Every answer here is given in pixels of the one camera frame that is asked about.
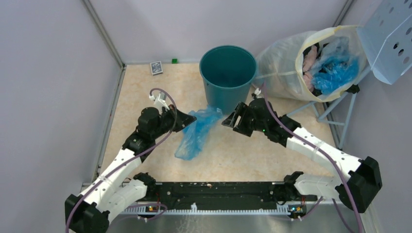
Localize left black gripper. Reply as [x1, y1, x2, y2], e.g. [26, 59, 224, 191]
[151, 104, 197, 139]

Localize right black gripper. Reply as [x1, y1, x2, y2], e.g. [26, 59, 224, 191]
[222, 102, 266, 137]

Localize blue plastic trash bag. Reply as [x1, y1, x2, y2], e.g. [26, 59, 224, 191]
[174, 106, 223, 161]

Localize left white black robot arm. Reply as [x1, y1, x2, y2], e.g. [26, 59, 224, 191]
[65, 105, 196, 233]

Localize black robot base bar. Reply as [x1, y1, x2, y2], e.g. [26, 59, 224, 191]
[138, 182, 318, 211]

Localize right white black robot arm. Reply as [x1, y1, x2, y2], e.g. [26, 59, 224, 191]
[222, 98, 382, 213]

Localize teal plastic trash bin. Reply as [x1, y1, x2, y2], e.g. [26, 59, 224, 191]
[199, 45, 257, 115]

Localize blue bags inside large bag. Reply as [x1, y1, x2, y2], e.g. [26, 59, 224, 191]
[310, 37, 360, 95]

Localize playing card deck box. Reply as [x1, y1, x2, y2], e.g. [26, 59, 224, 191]
[150, 61, 163, 76]

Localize large translucent stuffed bag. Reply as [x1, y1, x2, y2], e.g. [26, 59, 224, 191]
[253, 25, 367, 102]

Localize perforated white metal panel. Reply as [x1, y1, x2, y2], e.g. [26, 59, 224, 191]
[357, 0, 412, 85]

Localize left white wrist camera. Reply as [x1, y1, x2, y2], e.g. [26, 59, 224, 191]
[149, 92, 170, 112]

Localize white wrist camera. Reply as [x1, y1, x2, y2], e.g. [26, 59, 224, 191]
[149, 92, 170, 112]
[251, 88, 263, 99]

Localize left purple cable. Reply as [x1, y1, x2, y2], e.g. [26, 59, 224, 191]
[65, 87, 178, 233]

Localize purple cable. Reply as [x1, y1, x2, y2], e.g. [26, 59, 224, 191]
[260, 82, 364, 233]
[65, 87, 178, 233]

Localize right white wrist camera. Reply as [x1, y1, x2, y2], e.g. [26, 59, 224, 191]
[251, 88, 263, 99]

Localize white slotted cable duct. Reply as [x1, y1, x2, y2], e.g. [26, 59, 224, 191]
[121, 203, 290, 216]

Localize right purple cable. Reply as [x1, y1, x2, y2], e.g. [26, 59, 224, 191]
[260, 82, 364, 233]

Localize aluminium frame post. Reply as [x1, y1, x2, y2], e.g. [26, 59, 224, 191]
[81, 0, 125, 69]

